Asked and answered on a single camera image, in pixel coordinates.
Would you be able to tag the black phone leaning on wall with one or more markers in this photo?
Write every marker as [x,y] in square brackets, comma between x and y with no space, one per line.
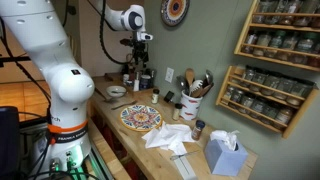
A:
[169,96]

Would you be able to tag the white utensil crock red peppers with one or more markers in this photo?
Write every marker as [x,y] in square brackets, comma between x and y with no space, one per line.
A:
[190,106]

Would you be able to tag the small spice jar black lid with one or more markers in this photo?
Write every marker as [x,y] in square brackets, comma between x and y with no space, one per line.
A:
[155,96]

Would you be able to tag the white tissue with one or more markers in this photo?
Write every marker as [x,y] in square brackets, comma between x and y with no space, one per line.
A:
[169,137]

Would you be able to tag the white box on table edge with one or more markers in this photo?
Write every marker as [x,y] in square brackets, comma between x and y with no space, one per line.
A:
[185,169]

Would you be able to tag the lower wooden spice rack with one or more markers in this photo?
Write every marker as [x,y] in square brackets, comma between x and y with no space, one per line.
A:
[231,92]

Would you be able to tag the white wall outlet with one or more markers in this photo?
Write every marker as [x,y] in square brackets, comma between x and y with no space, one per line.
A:
[169,74]

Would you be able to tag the brown spice jar blue lid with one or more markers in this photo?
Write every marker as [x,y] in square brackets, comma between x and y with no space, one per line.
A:
[197,130]

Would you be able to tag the dark lidded jar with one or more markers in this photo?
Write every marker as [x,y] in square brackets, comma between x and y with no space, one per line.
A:
[145,82]

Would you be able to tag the decorative wall plate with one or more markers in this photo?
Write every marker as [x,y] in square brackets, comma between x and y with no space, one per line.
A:
[174,11]

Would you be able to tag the wooden spoon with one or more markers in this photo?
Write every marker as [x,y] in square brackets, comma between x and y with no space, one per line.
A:
[189,75]

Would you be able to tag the upper wooden spice rack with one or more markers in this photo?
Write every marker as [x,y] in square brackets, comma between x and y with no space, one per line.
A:
[282,31]

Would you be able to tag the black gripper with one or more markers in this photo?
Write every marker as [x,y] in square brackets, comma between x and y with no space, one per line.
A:
[140,53]

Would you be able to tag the butter knife on table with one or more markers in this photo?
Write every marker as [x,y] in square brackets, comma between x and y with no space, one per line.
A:
[126,104]

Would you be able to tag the colourful patterned plate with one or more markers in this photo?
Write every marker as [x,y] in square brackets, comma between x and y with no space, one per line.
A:
[141,118]

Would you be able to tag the white bottle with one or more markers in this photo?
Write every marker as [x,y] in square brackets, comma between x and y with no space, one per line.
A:
[136,82]

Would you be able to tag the black monitor edge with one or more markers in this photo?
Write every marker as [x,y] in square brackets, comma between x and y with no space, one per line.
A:
[9,139]

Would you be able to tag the metal ladle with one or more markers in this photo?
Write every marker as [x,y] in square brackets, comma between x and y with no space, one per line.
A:
[183,84]

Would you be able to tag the white ceramic bowl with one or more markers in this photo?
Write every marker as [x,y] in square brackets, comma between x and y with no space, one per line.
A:
[116,91]

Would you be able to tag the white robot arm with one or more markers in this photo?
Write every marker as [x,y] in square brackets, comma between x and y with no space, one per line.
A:
[39,31]

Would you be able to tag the wooden spice rack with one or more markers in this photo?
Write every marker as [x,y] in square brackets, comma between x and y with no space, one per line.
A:
[282,31]
[231,92]

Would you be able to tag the blue tissue box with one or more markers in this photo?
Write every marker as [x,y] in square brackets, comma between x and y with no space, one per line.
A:
[224,153]

